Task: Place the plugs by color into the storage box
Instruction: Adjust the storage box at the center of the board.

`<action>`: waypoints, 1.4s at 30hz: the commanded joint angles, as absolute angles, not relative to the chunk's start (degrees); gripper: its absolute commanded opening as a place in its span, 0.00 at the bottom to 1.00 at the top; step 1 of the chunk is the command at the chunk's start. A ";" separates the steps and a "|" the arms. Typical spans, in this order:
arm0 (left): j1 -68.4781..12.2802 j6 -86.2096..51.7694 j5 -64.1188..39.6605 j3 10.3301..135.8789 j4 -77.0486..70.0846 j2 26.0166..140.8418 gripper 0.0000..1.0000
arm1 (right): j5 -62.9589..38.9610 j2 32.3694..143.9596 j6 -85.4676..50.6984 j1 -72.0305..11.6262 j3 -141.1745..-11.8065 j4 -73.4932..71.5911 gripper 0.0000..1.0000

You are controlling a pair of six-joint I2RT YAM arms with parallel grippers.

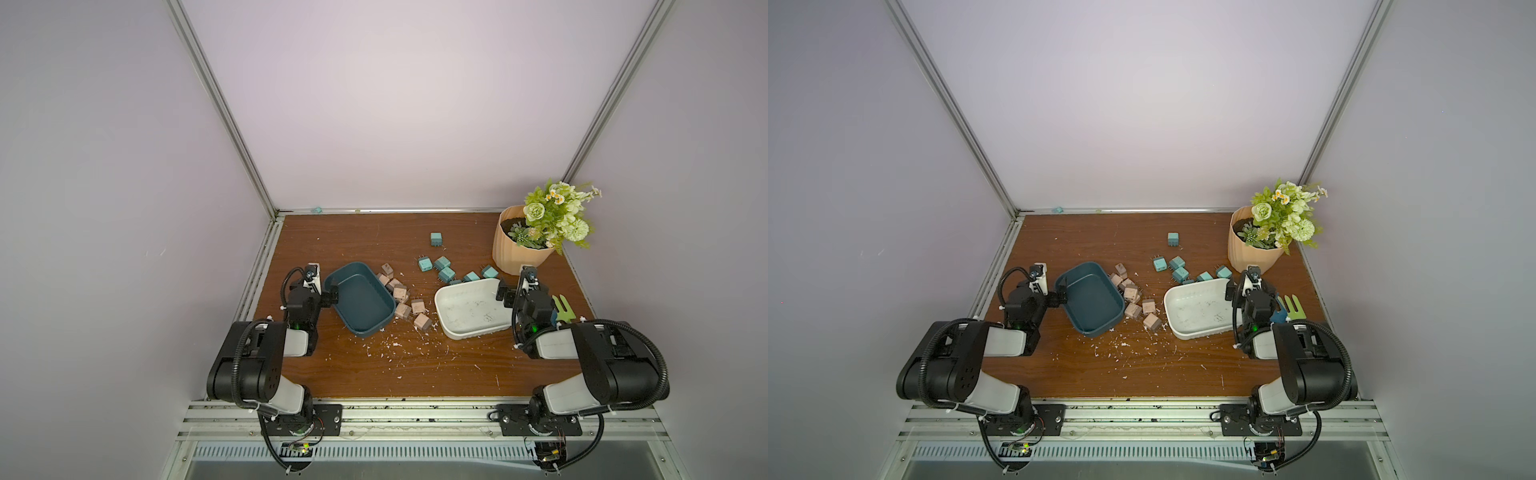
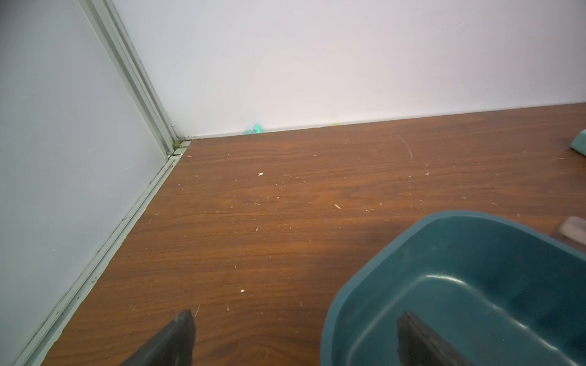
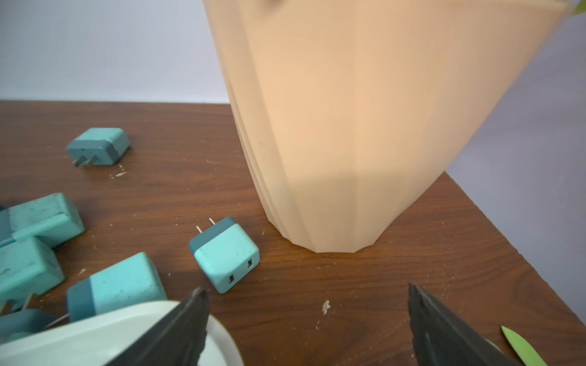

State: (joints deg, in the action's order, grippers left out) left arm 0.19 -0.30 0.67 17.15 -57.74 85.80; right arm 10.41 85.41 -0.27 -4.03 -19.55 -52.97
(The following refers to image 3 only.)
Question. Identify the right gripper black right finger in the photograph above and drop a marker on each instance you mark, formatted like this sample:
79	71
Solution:
440	337

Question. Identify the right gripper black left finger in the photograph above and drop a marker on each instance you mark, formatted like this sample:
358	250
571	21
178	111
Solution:
177	339

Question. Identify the white storage tray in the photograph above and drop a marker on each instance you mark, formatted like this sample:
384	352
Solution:
93	341

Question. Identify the teal plug by tray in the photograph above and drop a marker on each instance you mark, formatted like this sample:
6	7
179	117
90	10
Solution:
132	281

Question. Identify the green garden fork tool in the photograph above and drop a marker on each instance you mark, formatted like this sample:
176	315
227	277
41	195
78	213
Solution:
527	354

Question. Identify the teal plug near pot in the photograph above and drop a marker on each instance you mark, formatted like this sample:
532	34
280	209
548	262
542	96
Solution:
225	253

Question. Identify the teal plug bottom left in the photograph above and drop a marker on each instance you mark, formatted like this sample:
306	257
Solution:
24	323

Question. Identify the teal plug middle left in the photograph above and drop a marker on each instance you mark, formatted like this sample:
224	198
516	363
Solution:
28	267

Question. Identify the teal plug upper left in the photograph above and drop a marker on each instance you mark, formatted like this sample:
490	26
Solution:
52	219

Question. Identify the teal plug far back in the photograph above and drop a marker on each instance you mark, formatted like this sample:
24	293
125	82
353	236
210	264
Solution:
99	146

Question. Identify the peach ribbed flower pot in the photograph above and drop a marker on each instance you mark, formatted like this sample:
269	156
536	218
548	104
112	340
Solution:
348	111

